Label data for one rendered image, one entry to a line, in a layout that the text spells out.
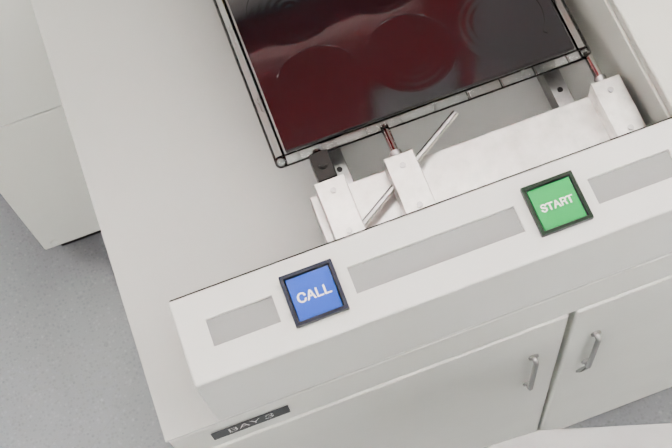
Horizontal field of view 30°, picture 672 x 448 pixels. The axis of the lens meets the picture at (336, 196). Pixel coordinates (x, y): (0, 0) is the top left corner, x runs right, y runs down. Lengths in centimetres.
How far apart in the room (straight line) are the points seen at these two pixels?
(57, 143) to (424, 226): 87
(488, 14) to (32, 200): 96
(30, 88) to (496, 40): 73
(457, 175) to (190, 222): 31
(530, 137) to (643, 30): 17
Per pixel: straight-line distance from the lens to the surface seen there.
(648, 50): 137
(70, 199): 217
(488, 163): 139
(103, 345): 231
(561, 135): 141
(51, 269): 239
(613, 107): 140
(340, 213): 133
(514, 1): 147
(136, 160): 150
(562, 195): 128
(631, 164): 131
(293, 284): 125
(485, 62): 142
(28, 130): 195
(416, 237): 126
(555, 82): 147
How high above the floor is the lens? 213
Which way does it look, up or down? 66 degrees down
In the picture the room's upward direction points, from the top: 11 degrees counter-clockwise
